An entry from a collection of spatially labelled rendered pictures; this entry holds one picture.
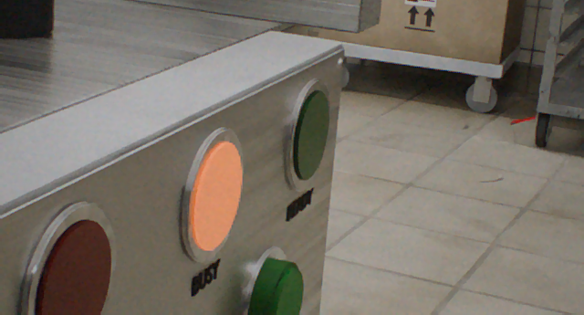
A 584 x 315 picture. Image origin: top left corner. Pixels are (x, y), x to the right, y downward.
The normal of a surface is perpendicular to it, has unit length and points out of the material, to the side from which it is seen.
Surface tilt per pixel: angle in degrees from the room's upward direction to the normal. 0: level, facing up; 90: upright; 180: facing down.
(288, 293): 90
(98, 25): 0
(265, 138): 90
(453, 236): 0
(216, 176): 90
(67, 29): 0
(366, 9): 90
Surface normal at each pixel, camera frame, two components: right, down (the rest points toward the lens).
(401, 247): 0.08, -0.96
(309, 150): 0.93, 0.18
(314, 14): -0.36, 0.23
